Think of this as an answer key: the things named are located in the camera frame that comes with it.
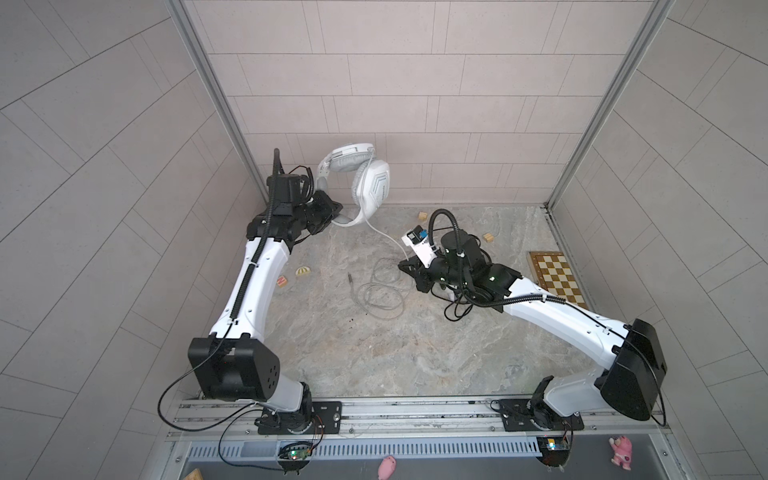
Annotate black and white headphones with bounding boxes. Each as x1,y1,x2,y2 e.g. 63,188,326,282
429,283,474,323

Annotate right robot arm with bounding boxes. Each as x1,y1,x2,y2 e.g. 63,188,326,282
398,208,667,430

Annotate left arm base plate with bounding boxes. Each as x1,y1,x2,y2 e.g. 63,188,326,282
255,401,343,435

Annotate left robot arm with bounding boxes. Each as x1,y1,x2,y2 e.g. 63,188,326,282
187,157,342,434

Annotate pink plush toy centre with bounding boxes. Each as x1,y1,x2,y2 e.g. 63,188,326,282
377,456,397,480

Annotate circuit board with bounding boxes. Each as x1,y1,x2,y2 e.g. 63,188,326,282
536,436,571,469
278,441,314,461

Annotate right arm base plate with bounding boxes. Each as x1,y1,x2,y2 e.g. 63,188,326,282
490,398,584,432

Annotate pink plush toy right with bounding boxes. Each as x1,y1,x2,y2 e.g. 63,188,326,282
609,436,633,471

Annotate wooden chessboard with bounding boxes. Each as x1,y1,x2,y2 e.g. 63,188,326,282
528,251,588,309

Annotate aluminium mounting rail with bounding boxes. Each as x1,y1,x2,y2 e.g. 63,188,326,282
159,395,675,443

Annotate pink plush toy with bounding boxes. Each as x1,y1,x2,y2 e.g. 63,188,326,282
377,456,397,480
609,436,633,471

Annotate wooden piece bottom left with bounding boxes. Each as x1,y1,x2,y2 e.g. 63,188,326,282
183,468,203,480

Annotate left circuit board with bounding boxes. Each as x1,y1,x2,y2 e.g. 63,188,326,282
278,441,314,461

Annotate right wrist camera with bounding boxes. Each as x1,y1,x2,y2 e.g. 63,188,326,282
401,225,437,268

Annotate right circuit board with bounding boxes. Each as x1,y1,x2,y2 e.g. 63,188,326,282
536,436,571,469

